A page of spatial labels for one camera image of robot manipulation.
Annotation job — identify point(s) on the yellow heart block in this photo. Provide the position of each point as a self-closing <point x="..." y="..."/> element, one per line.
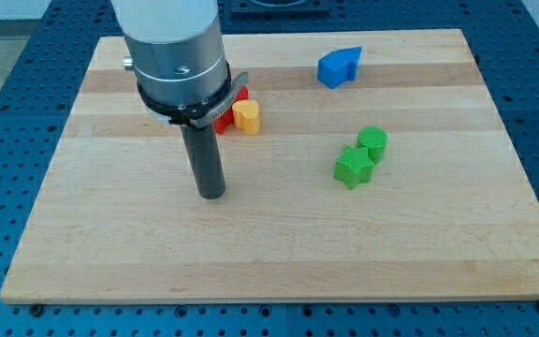
<point x="246" y="115"/>

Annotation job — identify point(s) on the green cylinder block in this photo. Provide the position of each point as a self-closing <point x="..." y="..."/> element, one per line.
<point x="375" y="140"/>

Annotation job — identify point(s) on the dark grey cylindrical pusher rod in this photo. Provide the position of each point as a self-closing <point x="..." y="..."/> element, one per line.
<point x="203" y="152"/>

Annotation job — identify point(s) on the light wooden board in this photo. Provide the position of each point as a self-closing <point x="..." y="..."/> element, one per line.
<point x="448" y="215"/>

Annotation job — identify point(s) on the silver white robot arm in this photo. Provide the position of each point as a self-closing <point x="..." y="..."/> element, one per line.
<point x="176" y="47"/>

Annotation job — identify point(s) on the red block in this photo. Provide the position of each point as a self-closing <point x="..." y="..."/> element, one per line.
<point x="227" y="118"/>

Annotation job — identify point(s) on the blue arrow-shaped block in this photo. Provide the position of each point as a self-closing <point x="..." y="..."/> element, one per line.
<point x="338" y="67"/>

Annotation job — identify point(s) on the green star block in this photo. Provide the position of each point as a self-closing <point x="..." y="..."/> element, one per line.
<point x="353" y="166"/>

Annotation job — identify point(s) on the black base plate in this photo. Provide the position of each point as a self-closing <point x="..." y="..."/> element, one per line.
<point x="278" y="6"/>

